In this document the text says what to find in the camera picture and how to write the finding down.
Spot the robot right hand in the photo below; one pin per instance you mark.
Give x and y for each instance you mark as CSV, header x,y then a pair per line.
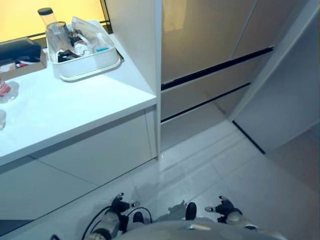
x,y
225,207

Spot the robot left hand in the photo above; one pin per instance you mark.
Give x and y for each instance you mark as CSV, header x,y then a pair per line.
x,y
119,204

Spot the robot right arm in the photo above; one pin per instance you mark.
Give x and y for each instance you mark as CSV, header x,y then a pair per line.
x,y
237,218

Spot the beige refrigerator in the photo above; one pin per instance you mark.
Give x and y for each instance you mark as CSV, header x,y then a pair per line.
x,y
210,65

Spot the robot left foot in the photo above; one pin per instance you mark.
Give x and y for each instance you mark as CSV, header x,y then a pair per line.
x,y
139,217

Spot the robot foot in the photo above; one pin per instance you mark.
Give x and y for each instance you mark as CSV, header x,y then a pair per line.
x,y
191,211
139,217

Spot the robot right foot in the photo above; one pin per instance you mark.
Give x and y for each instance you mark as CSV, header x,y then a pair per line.
x,y
191,211

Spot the robot silver torso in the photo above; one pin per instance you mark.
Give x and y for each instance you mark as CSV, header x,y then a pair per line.
x,y
180,231

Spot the white counter cabinet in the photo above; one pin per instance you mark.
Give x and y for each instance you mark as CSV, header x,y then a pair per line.
x,y
75,120

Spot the white tall cabinet panel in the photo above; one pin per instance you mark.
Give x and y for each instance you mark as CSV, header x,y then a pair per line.
x,y
285,100

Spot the white plastic tray bin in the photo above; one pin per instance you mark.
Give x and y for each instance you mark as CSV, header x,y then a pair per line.
x,y
85,65

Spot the clear plastic bottle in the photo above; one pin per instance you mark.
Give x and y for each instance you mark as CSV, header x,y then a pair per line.
x,y
2,119

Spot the blue item in bin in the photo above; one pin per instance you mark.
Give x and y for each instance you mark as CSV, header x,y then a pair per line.
x,y
101,49

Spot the black items in bin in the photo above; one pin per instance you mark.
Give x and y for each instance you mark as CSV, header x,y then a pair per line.
x,y
65,56

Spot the brown cardboard box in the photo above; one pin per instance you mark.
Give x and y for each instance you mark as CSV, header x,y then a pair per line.
x,y
23,67

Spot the clear plastic bag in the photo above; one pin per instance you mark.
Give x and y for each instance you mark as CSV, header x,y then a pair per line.
x,y
87,31

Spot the clear plastic measuring cup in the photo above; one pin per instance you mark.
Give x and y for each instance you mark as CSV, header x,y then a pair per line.
x,y
58,36

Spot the black rectangular case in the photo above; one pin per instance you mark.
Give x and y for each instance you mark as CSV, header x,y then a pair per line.
x,y
18,50

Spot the clear jar with black lid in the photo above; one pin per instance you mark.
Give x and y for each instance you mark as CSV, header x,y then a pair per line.
x,y
47,16

